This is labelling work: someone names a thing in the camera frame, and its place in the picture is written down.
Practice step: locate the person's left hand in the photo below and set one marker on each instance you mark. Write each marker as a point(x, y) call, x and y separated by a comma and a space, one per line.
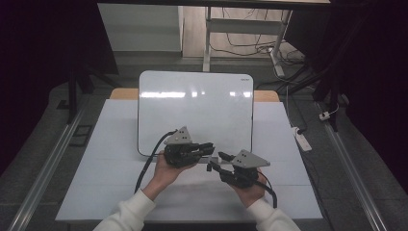
point(163, 176)

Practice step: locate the white whiteboard stand clip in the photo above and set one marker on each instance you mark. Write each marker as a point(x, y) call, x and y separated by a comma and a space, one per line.
point(211, 159)

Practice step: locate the small white adapter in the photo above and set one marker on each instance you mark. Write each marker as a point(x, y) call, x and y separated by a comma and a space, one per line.
point(324, 115)

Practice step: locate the black rectangular floor frame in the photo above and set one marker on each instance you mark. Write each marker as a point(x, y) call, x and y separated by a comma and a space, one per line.
point(81, 135)

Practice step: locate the white whiteboard with black rim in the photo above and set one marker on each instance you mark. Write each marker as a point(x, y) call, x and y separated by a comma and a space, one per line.
point(198, 109)

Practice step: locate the white power strip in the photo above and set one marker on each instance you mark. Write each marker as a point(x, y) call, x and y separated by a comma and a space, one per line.
point(302, 139)

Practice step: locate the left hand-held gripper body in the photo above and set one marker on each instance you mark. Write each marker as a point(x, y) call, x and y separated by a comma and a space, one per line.
point(179, 154)

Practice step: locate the white cabinet panel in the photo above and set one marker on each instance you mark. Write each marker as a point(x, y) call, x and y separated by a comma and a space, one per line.
point(141, 29)

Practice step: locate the white desk frame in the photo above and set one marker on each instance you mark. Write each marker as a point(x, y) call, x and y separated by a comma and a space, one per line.
point(243, 25)

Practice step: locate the grey metal floor rail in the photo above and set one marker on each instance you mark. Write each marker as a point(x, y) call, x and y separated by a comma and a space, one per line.
point(48, 170)
point(356, 179)

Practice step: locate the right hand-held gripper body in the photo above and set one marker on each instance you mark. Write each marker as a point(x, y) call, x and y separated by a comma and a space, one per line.
point(247, 163)

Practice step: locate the white table cover sheet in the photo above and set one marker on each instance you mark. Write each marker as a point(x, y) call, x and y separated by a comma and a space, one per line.
point(106, 166)

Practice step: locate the black metal stand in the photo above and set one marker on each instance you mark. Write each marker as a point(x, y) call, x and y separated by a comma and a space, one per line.
point(73, 93)

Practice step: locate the person's right hand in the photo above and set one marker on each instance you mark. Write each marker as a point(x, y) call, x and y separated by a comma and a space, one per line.
point(251, 194)

